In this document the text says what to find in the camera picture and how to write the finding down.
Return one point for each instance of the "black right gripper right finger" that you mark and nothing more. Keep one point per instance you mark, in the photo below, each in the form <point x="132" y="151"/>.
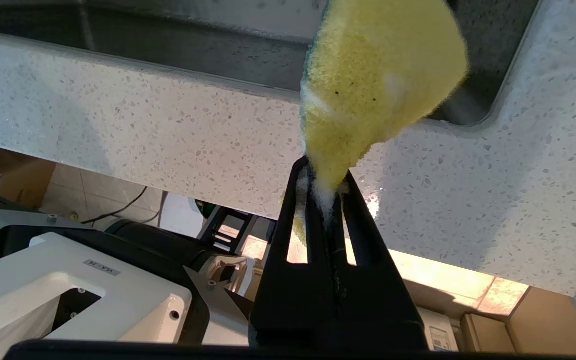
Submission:
<point x="383" y="300"/>

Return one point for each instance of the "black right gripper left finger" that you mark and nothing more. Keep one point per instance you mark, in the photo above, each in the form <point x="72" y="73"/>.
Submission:
<point x="278" y="300"/>

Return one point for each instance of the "yellow green sponge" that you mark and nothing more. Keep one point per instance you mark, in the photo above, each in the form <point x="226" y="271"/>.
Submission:
<point x="378" y="75"/>

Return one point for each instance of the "stainless steel sink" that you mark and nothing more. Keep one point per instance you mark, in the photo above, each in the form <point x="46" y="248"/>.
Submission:
<point x="193" y="50"/>

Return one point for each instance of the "white labelled box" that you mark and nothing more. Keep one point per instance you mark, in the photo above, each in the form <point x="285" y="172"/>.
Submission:
<point x="438" y="330"/>

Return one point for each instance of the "black metal stand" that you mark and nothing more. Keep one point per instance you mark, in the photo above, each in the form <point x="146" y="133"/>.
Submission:
<point x="213" y="225"/>

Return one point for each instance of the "brown cardboard box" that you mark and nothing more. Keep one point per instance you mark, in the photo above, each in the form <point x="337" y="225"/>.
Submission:
<point x="13" y="175"/>
<point x="488" y="332"/>
<point x="553" y="325"/>

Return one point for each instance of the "white robot chassis cover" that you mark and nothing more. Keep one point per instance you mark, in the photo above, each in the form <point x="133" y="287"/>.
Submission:
<point x="43" y="280"/>

